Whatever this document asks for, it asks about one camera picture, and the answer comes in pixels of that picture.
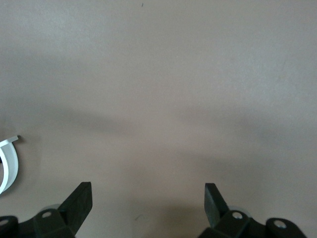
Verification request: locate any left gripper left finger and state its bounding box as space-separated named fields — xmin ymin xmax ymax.
xmin=0 ymin=182 xmax=94 ymax=238

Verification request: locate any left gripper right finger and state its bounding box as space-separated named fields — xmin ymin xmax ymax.
xmin=198 ymin=182 xmax=308 ymax=238

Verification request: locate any white curved plastic bracket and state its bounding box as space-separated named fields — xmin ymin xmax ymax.
xmin=0 ymin=135 xmax=20 ymax=195

